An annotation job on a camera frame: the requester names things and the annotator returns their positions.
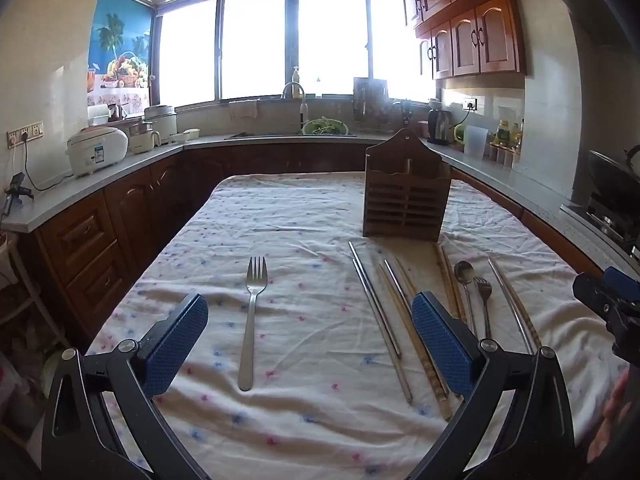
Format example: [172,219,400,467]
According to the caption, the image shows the small steel fork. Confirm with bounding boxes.
[474,276,492,339]

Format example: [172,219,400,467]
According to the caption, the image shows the wooden chopstick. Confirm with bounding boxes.
[378,259,452,422]
[435,243,468,323]
[395,258,418,299]

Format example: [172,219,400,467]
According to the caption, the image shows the kitchen faucet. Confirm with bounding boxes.
[281,80,308,131]

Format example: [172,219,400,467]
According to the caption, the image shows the person's right hand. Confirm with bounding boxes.
[587,368,630,464]

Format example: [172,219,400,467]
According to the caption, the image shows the black wok on stove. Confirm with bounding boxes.
[588,144,640,214]

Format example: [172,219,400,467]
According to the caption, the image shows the steel spoon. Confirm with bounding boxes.
[454,260,477,335]

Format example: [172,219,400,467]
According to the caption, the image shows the spice jar set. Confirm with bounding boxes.
[489,143,516,168]

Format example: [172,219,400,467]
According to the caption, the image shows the lower wooden cabinets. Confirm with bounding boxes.
[18,140,370,348]

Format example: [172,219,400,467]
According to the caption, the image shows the wooden cabinets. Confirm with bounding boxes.
[18,140,370,348]
[402,0,527,80]

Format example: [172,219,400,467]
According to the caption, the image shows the oil bottles group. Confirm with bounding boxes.
[494,119,523,153]

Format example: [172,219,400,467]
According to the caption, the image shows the translucent plastic pitcher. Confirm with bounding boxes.
[463,126,488,159]

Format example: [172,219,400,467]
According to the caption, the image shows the green mug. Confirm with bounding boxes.
[452,124,466,146]

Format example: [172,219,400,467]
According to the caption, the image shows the wooden utensil holder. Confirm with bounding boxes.
[362,128,451,243]

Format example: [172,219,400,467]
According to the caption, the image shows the white floral tablecloth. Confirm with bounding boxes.
[86,171,624,480]

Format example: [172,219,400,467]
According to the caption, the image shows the black electric kettle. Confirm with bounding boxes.
[427,100,452,145]

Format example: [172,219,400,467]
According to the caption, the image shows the large steel fork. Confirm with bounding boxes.
[238,257,269,391]

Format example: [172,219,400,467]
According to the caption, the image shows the phone on small tripod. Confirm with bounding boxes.
[2,171,34,218]

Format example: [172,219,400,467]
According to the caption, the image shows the white rice cooker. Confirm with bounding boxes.
[66,125,129,177]

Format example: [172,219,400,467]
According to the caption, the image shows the dish drying rack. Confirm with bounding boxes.
[352,77,401,130]

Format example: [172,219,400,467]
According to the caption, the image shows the small white blender appliance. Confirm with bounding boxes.
[128,120,160,155]

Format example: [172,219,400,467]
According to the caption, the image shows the upper wooden cabinets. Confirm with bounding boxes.
[402,0,527,80]

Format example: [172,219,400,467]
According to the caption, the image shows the green colander with vegetables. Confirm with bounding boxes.
[302,117,349,136]

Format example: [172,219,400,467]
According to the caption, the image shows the steel pot cooker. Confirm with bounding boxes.
[143,104,178,145]

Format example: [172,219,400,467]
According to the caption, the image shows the white dish cloth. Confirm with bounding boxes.
[228,100,258,120]

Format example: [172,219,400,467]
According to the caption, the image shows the fruit beach poster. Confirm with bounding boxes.
[87,0,154,115]

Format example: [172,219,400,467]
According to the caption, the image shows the wall power outlet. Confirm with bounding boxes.
[6,122,44,150]

